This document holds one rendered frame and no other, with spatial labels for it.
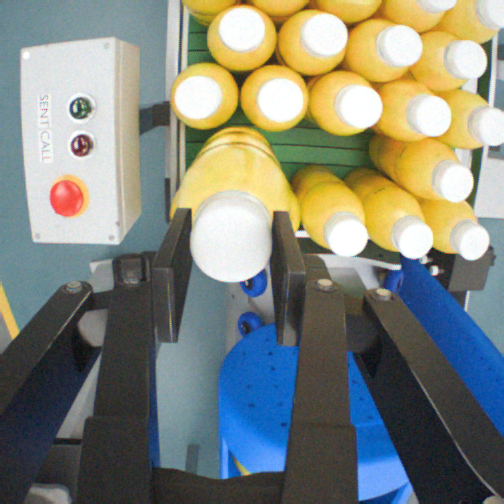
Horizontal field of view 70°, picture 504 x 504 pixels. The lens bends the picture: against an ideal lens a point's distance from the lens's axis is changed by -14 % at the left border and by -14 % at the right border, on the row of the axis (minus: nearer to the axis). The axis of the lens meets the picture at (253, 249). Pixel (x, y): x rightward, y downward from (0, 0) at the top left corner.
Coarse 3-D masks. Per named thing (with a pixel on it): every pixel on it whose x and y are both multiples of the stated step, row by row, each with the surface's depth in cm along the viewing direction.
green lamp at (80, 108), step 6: (72, 102) 33; (78, 102) 33; (84, 102) 33; (72, 108) 33; (78, 108) 33; (84, 108) 33; (90, 108) 34; (72, 114) 33; (78, 114) 33; (84, 114) 33
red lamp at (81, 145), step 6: (78, 138) 34; (84, 138) 34; (72, 144) 34; (78, 144) 34; (84, 144) 34; (90, 144) 35; (72, 150) 35; (78, 150) 35; (84, 150) 35; (90, 150) 35; (78, 156) 35; (84, 156) 35
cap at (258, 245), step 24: (216, 216) 19; (240, 216) 19; (264, 216) 20; (192, 240) 19; (216, 240) 19; (240, 240) 19; (264, 240) 19; (216, 264) 20; (240, 264) 20; (264, 264) 20
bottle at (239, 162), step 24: (216, 144) 27; (240, 144) 25; (264, 144) 30; (192, 168) 24; (216, 168) 22; (240, 168) 22; (264, 168) 23; (192, 192) 22; (216, 192) 21; (240, 192) 20; (264, 192) 22; (288, 192) 24; (192, 216) 22
